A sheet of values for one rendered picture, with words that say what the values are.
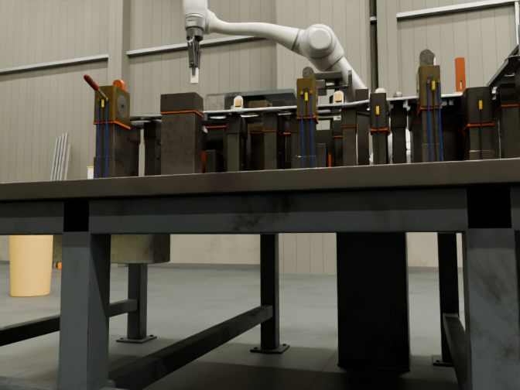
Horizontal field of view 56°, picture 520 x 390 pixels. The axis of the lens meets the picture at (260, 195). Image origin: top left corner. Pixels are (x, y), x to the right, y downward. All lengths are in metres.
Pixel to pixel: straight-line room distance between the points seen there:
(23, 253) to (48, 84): 6.52
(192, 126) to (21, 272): 3.86
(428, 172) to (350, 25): 6.98
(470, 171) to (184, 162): 0.93
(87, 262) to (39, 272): 4.07
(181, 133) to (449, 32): 7.36
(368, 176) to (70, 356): 0.76
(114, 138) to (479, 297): 1.17
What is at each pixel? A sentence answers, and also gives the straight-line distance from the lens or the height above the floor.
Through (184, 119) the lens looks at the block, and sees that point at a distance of 1.58.
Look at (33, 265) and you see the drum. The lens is 5.21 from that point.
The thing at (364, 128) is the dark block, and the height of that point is 0.97.
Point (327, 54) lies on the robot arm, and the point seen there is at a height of 1.29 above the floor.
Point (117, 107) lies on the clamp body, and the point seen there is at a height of 0.99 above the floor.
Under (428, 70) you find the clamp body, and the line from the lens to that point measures 1.48.
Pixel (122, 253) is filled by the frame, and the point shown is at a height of 0.53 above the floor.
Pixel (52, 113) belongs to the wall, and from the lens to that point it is 11.04.
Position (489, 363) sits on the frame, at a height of 0.36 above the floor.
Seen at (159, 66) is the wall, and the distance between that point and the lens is 9.83.
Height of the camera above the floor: 0.58
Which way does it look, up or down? 5 degrees up
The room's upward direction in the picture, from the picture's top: straight up
